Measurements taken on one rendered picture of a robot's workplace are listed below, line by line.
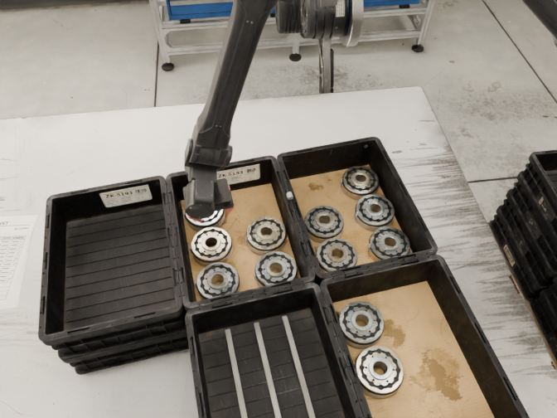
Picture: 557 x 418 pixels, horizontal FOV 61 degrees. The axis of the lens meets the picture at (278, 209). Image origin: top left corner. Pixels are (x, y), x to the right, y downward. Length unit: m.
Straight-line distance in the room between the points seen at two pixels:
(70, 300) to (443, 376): 0.88
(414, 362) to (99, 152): 1.20
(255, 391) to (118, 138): 1.04
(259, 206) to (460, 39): 2.58
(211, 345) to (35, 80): 2.58
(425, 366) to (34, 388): 0.92
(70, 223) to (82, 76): 2.03
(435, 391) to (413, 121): 1.00
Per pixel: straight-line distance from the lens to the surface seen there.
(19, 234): 1.60
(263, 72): 3.12
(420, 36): 3.37
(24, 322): 1.43
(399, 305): 1.18
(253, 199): 1.31
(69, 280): 1.28
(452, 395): 1.13
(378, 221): 1.26
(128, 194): 1.30
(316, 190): 1.34
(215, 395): 1.08
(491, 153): 2.83
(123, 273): 1.24
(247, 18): 0.75
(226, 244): 1.20
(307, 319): 1.13
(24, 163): 1.79
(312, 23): 1.39
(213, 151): 0.92
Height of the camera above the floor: 1.86
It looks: 53 degrees down
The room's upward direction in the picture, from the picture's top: straight up
